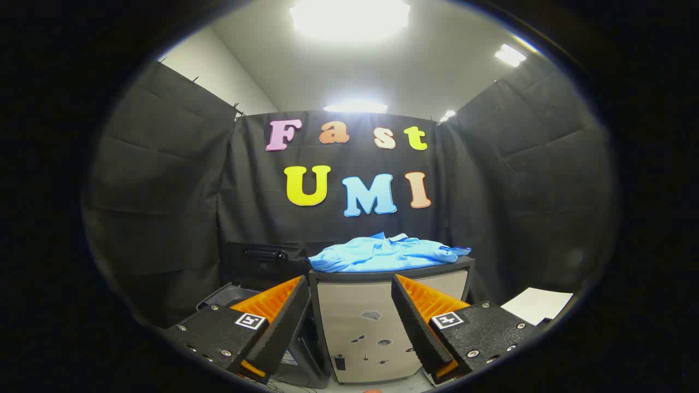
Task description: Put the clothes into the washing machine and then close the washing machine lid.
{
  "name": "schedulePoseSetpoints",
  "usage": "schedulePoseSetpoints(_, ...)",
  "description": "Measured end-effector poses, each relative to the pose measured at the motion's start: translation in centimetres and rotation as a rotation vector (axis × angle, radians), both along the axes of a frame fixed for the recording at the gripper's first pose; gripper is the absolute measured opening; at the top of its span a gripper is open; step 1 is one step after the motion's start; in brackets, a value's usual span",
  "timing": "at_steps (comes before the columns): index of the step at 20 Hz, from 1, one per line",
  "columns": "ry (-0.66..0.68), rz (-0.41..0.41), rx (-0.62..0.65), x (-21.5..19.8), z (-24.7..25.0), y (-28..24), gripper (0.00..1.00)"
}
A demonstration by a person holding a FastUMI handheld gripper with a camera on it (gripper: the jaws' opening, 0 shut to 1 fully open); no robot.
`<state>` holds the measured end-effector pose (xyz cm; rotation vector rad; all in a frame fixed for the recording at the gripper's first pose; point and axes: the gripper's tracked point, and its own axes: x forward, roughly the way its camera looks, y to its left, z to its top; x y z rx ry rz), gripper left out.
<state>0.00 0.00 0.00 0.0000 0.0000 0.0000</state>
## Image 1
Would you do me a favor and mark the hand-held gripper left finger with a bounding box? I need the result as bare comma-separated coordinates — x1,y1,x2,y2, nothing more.
163,275,312,385

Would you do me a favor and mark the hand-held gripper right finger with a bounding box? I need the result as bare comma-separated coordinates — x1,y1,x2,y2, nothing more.
391,273,541,386

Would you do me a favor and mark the grey washing machine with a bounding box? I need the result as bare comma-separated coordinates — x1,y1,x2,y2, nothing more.
197,242,331,389

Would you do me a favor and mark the light blue polo shirt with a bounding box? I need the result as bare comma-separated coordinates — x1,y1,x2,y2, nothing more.
307,233,472,273

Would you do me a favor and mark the grey cabinet with dark top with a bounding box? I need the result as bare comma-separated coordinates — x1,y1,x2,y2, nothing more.
307,257,476,384

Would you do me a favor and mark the white paper sheet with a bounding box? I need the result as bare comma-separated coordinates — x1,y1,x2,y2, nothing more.
501,288,574,326

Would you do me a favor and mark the black backdrop cloth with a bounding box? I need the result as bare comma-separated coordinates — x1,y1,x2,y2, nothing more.
82,52,620,328

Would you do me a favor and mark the long ceiling light panel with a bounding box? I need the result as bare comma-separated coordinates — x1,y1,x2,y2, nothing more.
323,100,389,114

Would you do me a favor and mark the large square ceiling light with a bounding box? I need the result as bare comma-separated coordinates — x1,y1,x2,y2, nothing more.
289,0,411,40

